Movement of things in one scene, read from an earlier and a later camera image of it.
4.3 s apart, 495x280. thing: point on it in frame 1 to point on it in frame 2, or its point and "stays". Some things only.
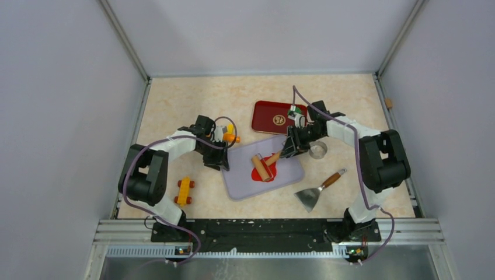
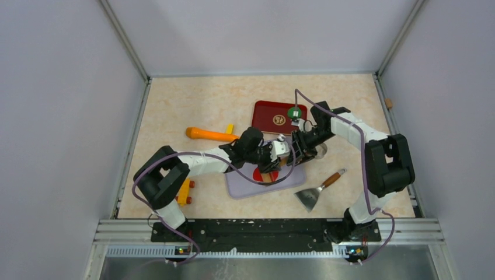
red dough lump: x=255 y=177 stays
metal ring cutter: x=317 y=150 stays
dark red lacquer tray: x=272 y=116 stays
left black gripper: x=220 y=160 to x=269 y=165
